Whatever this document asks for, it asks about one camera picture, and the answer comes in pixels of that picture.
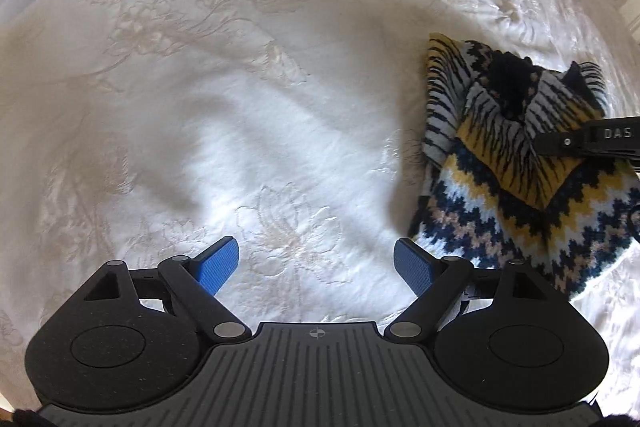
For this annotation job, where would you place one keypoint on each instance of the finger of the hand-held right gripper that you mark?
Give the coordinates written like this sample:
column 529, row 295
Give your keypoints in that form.
column 560, row 142

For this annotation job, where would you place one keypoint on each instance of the white embroidered bedspread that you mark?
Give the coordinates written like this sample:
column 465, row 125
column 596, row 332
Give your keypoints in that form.
column 200, row 117

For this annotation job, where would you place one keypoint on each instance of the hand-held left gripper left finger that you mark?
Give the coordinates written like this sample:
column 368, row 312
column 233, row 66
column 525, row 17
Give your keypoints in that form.
column 217, row 264

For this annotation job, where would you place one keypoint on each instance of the navy yellow patterned knit sweater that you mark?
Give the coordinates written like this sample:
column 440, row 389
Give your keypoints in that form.
column 500, row 207

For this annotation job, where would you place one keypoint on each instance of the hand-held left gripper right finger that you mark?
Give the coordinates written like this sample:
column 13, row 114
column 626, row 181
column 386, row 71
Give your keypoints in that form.
column 414, row 264

